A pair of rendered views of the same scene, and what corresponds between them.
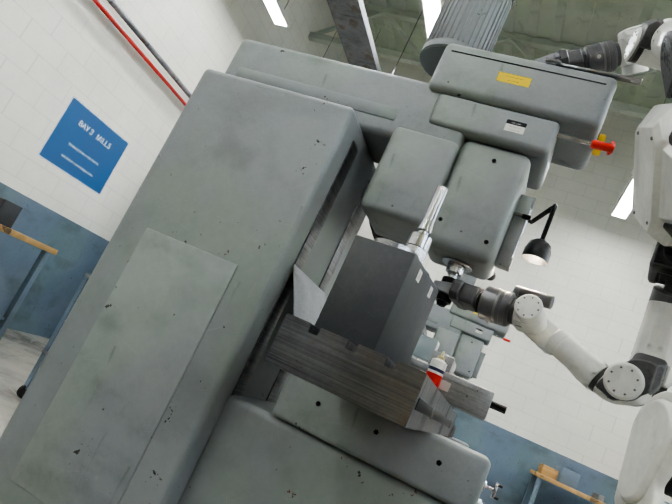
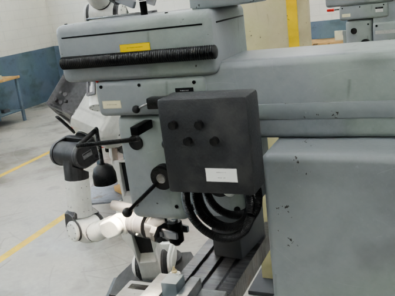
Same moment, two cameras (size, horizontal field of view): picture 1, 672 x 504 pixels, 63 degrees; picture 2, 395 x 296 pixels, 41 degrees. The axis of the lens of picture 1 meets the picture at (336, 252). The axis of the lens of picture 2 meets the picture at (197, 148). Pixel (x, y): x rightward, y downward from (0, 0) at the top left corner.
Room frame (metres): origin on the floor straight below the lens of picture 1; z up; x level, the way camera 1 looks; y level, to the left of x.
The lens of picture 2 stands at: (2.95, -0.09, 1.92)
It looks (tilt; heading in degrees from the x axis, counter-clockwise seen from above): 16 degrees down; 185
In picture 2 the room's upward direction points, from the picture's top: 7 degrees counter-clockwise
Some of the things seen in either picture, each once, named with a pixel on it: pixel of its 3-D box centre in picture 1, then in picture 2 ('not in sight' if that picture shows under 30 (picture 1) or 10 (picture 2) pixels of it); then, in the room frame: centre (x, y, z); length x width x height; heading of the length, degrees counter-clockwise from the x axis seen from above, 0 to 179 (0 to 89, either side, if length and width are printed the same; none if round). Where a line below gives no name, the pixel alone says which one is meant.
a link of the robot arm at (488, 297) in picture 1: (478, 301); (154, 226); (1.39, -0.39, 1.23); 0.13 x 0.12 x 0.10; 145
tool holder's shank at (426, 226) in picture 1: (432, 212); not in sight; (1.08, -0.15, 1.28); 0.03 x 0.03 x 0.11
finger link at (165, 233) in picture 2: not in sight; (168, 235); (1.47, -0.33, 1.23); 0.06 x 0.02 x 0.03; 55
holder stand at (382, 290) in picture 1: (382, 305); (238, 221); (1.04, -0.12, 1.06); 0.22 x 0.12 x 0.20; 153
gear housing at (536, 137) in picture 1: (491, 143); (168, 88); (1.46, -0.27, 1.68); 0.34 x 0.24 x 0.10; 70
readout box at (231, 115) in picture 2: not in sight; (210, 142); (1.86, -0.15, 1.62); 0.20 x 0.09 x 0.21; 70
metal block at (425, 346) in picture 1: (426, 348); (173, 286); (1.50, -0.33, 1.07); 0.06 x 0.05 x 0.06; 160
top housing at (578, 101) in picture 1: (516, 107); (153, 43); (1.45, -0.30, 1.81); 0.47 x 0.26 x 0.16; 70
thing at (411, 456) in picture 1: (386, 436); not in sight; (1.44, -0.31, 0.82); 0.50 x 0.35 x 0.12; 70
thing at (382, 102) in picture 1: (346, 110); (331, 88); (1.62, 0.16, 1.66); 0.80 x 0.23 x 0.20; 70
